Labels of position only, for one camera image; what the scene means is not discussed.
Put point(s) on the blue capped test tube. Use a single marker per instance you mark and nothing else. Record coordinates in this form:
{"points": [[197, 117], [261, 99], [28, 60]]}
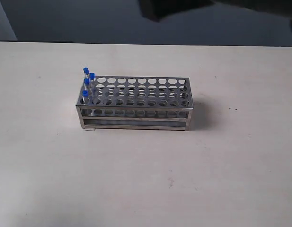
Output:
{"points": [[92, 83], [85, 98], [87, 84], [86, 72]]}

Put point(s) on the stainless steel test tube rack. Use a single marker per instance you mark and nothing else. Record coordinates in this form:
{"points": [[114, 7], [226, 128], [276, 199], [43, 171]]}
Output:
{"points": [[149, 103]]}

